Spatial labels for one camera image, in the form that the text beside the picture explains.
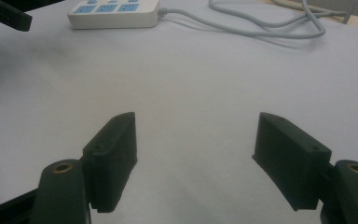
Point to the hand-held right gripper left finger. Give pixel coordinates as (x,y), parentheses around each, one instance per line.
(112,161)

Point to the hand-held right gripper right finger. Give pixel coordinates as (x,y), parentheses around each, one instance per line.
(292,158)

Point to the white power strip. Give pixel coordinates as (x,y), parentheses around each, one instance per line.
(115,14)

